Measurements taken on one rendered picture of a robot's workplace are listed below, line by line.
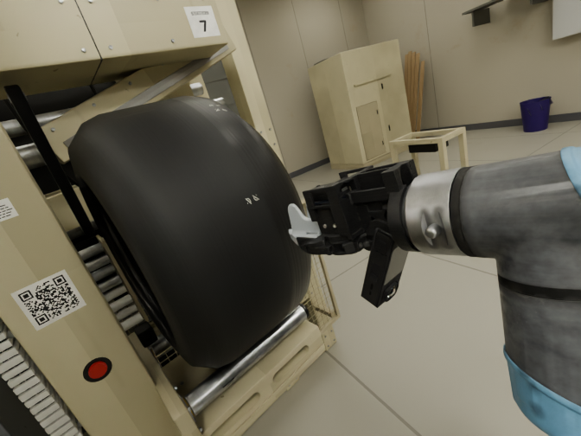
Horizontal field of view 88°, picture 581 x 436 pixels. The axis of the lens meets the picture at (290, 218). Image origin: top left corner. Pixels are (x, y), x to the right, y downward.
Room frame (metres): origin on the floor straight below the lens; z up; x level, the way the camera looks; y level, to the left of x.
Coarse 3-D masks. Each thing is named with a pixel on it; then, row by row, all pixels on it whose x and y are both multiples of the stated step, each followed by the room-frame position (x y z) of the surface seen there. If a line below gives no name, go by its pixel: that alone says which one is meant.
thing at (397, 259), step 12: (384, 240) 0.27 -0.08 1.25; (372, 252) 0.29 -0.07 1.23; (384, 252) 0.27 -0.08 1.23; (396, 252) 0.27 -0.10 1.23; (372, 264) 0.29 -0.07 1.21; (384, 264) 0.28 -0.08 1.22; (396, 264) 0.29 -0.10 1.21; (372, 276) 0.29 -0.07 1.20; (384, 276) 0.28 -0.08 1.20; (396, 276) 0.30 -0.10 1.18; (372, 288) 0.29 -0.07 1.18; (384, 288) 0.29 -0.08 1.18; (396, 288) 0.30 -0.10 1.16; (372, 300) 0.30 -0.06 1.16; (384, 300) 0.29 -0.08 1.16
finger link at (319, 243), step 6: (324, 234) 0.34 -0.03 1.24; (300, 240) 0.36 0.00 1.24; (306, 240) 0.35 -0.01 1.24; (312, 240) 0.33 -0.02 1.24; (318, 240) 0.32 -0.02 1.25; (324, 240) 0.32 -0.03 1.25; (300, 246) 0.36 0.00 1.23; (306, 246) 0.34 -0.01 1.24; (312, 246) 0.32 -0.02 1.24; (318, 246) 0.32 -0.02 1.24; (324, 246) 0.31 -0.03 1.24; (330, 246) 0.31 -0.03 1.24; (336, 246) 0.31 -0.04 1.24; (306, 252) 0.34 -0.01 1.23; (312, 252) 0.33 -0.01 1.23; (318, 252) 0.32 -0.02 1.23; (324, 252) 0.31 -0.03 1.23; (330, 252) 0.31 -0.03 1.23
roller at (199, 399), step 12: (300, 312) 0.65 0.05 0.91; (288, 324) 0.62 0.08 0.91; (276, 336) 0.60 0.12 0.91; (252, 348) 0.57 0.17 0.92; (264, 348) 0.57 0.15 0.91; (240, 360) 0.55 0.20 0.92; (252, 360) 0.55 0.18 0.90; (216, 372) 0.53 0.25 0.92; (228, 372) 0.52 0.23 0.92; (240, 372) 0.53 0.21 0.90; (204, 384) 0.50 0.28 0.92; (216, 384) 0.50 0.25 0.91; (228, 384) 0.51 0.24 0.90; (192, 396) 0.48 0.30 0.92; (204, 396) 0.48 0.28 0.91; (216, 396) 0.50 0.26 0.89; (192, 408) 0.47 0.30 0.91
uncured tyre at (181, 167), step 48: (192, 96) 0.68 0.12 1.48; (96, 144) 0.52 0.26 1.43; (144, 144) 0.50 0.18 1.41; (192, 144) 0.52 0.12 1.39; (240, 144) 0.55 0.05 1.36; (96, 192) 0.50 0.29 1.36; (144, 192) 0.44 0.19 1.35; (192, 192) 0.46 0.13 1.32; (240, 192) 0.49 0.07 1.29; (288, 192) 0.53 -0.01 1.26; (144, 240) 0.42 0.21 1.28; (192, 240) 0.42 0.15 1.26; (240, 240) 0.45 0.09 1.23; (288, 240) 0.50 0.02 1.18; (144, 288) 0.76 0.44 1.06; (192, 288) 0.40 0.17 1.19; (240, 288) 0.43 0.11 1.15; (288, 288) 0.50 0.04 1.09; (192, 336) 0.42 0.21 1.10; (240, 336) 0.44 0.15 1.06
